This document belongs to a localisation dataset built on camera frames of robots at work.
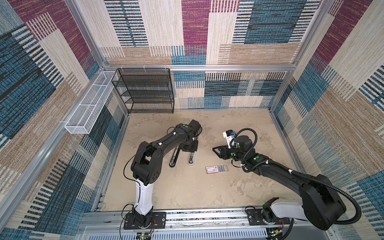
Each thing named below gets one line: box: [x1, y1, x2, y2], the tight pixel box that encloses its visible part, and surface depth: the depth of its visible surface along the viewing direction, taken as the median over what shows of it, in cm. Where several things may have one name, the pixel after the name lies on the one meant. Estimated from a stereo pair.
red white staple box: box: [205, 165, 219, 174], surface depth 91 cm
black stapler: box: [169, 144, 181, 168], surface depth 95 cm
